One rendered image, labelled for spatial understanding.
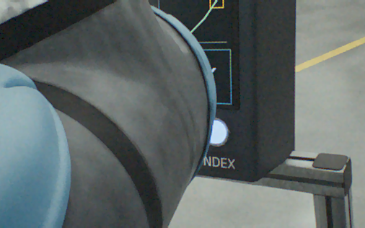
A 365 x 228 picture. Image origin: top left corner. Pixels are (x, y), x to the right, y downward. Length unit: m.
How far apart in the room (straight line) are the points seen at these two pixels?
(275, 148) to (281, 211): 1.81
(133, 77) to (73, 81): 0.03
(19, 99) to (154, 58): 0.11
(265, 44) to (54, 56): 0.26
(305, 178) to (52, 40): 0.36
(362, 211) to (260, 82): 1.88
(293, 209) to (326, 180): 1.79
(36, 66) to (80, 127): 0.04
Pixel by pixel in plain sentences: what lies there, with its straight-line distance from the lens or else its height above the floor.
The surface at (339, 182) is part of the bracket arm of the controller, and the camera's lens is 0.53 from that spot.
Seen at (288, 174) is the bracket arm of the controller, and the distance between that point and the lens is 0.53.
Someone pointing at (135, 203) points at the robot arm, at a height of 1.21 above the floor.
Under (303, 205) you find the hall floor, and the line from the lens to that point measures 2.33.
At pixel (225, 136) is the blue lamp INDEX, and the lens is 0.46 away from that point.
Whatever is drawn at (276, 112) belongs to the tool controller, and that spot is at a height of 1.11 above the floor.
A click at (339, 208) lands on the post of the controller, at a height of 1.01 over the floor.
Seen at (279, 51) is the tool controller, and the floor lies 1.16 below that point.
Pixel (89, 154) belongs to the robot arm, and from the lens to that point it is 0.19.
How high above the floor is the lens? 1.32
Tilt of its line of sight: 23 degrees down
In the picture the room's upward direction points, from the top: 10 degrees counter-clockwise
